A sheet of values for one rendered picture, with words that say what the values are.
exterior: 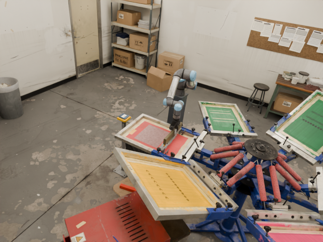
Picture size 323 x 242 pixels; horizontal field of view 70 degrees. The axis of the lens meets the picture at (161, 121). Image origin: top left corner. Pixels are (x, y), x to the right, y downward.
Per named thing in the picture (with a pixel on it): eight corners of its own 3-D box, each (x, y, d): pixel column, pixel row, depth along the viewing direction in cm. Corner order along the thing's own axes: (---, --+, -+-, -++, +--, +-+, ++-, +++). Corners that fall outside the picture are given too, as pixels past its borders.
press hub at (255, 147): (204, 235, 276) (236, 148, 202) (214, 211, 306) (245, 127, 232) (237, 252, 262) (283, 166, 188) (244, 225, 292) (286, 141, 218)
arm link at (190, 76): (187, 80, 311) (183, 66, 257) (197, 82, 308) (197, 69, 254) (184, 89, 310) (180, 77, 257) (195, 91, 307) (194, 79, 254)
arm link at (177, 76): (174, 64, 261) (162, 102, 245) (184, 66, 259) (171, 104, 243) (175, 70, 272) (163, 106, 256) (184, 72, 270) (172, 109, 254)
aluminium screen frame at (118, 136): (114, 138, 260) (114, 135, 258) (142, 115, 305) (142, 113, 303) (177, 166, 233) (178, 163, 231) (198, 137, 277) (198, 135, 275)
